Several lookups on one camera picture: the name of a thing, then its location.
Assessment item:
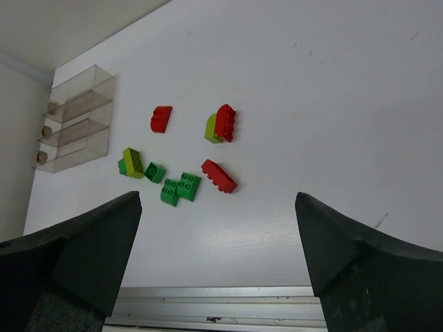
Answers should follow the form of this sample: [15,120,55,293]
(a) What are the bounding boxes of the green square lego brick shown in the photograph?
[160,178,179,207]

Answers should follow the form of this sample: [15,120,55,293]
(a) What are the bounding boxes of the red sloped lego brick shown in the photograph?
[201,159,237,194]

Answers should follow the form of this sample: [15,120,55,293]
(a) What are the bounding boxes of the clear three-compartment plastic container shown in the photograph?
[34,65,116,173]

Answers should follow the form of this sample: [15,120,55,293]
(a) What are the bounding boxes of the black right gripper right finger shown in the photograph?
[295,192,442,331]

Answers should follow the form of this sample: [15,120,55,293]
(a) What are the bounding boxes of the dark green small lego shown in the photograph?
[144,162,166,183]

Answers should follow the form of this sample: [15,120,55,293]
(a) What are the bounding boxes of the red rounded lego brick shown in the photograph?
[150,106,173,133]

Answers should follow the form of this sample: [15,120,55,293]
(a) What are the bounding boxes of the red long lego brick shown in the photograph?
[215,104,236,142]

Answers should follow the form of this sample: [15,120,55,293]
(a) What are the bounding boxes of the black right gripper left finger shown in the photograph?
[1,191,142,331]

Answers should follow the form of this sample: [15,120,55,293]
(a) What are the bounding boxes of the lime long lego brick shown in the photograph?
[123,147,145,179]

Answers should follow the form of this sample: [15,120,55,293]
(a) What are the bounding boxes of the aluminium table rail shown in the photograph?
[106,286,327,331]

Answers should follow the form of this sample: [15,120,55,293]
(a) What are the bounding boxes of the lime rounded lego brick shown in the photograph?
[204,113,223,144]

